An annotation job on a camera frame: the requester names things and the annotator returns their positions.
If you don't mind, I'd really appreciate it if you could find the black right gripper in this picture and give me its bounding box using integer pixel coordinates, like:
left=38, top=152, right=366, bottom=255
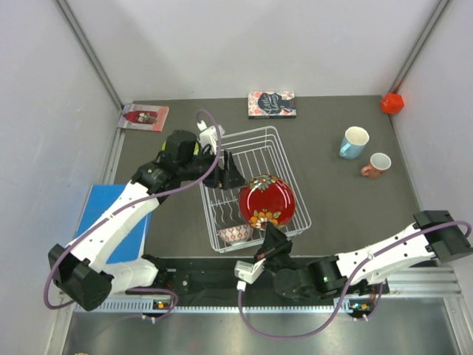
left=254, top=220, right=299, bottom=274

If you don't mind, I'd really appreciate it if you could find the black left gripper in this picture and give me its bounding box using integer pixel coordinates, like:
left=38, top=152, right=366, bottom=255
left=179, top=148, right=248, bottom=191

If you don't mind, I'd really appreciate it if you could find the dark red plate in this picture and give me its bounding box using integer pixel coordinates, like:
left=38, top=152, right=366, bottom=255
left=238, top=175, right=296, bottom=231

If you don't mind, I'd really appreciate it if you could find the lime green plate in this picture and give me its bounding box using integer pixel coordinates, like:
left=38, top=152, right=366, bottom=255
left=161, top=141, right=201, bottom=155

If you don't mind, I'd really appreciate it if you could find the light blue mug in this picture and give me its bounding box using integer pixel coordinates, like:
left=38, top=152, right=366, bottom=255
left=339, top=126, right=370, bottom=160

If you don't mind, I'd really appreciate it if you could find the salmon pink mug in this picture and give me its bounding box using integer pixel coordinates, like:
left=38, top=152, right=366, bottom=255
left=361, top=152, right=392, bottom=179

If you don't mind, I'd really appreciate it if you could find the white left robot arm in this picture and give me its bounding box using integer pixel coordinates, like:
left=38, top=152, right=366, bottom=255
left=48, top=126, right=246, bottom=311

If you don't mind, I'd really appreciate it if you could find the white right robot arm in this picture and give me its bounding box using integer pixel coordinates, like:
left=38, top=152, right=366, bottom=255
left=249, top=210, right=472, bottom=300

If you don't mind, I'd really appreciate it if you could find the red patterned white bowl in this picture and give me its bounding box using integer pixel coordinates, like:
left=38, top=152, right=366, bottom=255
left=217, top=224, right=253, bottom=245

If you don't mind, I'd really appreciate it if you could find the floral Little Women book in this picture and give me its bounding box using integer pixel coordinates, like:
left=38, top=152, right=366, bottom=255
left=248, top=90, right=296, bottom=119

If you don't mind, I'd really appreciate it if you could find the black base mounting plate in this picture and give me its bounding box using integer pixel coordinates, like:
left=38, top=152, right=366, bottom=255
left=125, top=254, right=389, bottom=297

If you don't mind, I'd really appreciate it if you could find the pink cover book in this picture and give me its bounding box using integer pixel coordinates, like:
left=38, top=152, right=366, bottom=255
left=118, top=104, right=169, bottom=132

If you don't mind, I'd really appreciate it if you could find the blue foam pad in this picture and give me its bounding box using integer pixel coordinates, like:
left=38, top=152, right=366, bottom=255
left=75, top=185, right=152, bottom=265

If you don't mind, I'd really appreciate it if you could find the red cube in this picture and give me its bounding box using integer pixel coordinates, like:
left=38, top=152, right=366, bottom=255
left=380, top=92, right=404, bottom=115

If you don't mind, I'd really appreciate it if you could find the white wire dish rack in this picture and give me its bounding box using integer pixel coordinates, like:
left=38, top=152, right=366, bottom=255
left=200, top=126, right=312, bottom=253

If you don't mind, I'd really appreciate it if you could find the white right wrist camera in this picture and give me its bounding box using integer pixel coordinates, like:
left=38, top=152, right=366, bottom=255
left=234, top=258, right=266, bottom=284

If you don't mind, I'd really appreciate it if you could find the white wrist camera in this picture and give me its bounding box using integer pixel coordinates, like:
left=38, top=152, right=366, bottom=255
left=234, top=258, right=266, bottom=284
left=197, top=121, right=219, bottom=155

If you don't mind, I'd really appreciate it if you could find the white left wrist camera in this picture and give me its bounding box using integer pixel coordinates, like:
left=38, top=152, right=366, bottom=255
left=197, top=121, right=219, bottom=155

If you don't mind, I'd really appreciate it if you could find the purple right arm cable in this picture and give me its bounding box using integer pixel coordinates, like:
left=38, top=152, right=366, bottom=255
left=236, top=220, right=473, bottom=339

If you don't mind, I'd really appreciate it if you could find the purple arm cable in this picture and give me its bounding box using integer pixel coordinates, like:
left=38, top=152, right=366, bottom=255
left=236, top=220, right=473, bottom=339
left=43, top=109, right=222, bottom=322

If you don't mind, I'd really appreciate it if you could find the grey slotted cable duct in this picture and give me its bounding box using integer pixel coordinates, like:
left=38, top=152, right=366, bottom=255
left=92, top=297, right=338, bottom=314

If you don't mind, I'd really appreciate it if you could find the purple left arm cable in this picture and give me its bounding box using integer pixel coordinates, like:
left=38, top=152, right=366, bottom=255
left=43, top=109, right=222, bottom=322

